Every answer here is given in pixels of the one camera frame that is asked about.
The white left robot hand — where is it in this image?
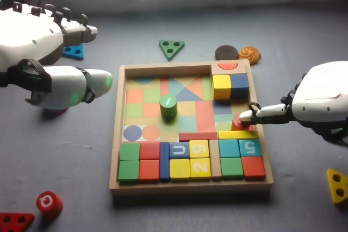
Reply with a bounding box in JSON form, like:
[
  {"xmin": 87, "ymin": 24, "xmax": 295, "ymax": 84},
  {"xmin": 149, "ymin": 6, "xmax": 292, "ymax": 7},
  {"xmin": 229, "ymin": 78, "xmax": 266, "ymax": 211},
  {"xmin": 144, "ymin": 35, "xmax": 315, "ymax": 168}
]
[{"xmin": 0, "ymin": 0, "xmax": 114, "ymax": 109}]

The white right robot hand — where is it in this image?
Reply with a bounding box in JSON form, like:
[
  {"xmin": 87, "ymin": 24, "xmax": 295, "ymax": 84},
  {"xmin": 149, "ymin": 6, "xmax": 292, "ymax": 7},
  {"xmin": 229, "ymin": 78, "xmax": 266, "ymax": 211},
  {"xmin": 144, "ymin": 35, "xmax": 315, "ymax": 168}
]
[{"xmin": 238, "ymin": 60, "xmax": 348, "ymax": 146}]

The plain red cylinder block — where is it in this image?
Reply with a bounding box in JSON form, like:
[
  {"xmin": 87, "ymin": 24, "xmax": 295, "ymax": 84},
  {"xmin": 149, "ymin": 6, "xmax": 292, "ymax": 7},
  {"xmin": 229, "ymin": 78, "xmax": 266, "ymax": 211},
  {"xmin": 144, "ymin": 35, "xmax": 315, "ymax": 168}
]
[{"xmin": 231, "ymin": 112, "xmax": 255, "ymax": 133}]

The blue triangle block with holes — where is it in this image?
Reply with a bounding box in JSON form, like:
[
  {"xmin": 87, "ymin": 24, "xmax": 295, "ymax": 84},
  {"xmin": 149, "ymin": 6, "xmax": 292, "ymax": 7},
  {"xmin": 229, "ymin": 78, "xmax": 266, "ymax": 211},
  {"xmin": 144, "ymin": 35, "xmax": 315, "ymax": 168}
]
[{"xmin": 62, "ymin": 43, "xmax": 85, "ymax": 61}]

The dark blue cube block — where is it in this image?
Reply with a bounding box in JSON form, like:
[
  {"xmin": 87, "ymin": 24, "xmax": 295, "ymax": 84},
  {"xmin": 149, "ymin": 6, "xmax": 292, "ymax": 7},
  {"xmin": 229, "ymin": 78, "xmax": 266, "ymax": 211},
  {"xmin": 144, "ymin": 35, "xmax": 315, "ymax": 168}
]
[{"xmin": 230, "ymin": 74, "xmax": 251, "ymax": 100}]

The yellow triangle block with holes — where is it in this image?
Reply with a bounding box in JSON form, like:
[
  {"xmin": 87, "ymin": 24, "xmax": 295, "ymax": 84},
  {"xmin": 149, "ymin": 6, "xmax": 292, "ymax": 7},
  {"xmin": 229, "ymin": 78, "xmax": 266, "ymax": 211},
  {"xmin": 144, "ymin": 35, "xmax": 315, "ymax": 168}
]
[{"xmin": 326, "ymin": 167, "xmax": 348, "ymax": 206}]

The yellow cube block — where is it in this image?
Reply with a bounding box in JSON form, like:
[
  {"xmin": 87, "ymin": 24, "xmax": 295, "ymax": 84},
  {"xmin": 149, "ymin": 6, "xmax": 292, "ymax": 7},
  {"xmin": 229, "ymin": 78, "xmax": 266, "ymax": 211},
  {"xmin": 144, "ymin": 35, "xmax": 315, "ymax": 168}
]
[{"xmin": 212, "ymin": 74, "xmax": 232, "ymax": 100}]

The green triangle block with holes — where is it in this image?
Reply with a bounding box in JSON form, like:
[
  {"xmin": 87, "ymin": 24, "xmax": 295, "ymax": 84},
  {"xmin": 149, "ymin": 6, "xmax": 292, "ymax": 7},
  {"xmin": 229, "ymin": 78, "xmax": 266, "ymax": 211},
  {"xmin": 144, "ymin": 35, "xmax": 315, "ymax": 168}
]
[{"xmin": 158, "ymin": 39, "xmax": 185, "ymax": 61}]

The green cylinder block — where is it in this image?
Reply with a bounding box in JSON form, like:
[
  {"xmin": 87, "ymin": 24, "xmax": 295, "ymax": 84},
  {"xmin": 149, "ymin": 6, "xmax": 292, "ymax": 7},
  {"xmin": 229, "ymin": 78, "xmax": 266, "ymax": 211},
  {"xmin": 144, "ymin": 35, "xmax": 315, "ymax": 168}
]
[{"xmin": 159, "ymin": 93, "xmax": 178, "ymax": 120}]

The red triangle block with holes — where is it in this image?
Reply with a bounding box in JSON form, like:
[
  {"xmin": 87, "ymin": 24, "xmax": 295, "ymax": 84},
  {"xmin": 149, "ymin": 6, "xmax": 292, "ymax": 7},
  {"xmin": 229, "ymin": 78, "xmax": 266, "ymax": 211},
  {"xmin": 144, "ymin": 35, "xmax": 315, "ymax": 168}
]
[{"xmin": 0, "ymin": 212, "xmax": 35, "ymax": 232}]

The orange swirl cookie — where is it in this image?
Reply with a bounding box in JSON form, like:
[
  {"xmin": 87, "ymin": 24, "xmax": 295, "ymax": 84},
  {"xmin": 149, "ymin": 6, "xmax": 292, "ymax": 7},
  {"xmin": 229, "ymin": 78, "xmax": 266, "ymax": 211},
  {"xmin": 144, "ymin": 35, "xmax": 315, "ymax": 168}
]
[{"xmin": 238, "ymin": 46, "xmax": 262, "ymax": 66}]

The grey tablecloth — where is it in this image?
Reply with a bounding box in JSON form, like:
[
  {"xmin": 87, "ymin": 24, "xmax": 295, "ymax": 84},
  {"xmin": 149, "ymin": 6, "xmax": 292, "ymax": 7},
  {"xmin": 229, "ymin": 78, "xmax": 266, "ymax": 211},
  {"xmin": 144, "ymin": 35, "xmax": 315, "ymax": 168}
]
[{"xmin": 0, "ymin": 6, "xmax": 348, "ymax": 232}]

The chocolate sandwich cookie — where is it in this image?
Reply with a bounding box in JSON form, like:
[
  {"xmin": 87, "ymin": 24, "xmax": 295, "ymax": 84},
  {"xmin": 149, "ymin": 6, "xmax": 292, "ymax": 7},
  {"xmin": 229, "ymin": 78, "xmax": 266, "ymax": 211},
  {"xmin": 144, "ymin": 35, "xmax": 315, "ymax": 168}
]
[{"xmin": 214, "ymin": 45, "xmax": 239, "ymax": 61}]

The wooden puzzle tray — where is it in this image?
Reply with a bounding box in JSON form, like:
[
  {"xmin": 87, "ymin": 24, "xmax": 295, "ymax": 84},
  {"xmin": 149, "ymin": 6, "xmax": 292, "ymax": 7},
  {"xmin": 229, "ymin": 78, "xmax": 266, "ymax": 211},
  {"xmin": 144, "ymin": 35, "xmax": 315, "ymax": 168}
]
[{"xmin": 109, "ymin": 59, "xmax": 274, "ymax": 196}]

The red cylinder with Q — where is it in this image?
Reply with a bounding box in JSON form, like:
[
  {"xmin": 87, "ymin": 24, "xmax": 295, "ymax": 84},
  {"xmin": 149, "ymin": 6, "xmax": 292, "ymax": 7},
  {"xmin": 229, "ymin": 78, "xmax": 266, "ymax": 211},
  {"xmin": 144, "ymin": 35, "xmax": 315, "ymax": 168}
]
[{"xmin": 35, "ymin": 190, "xmax": 64, "ymax": 218}]

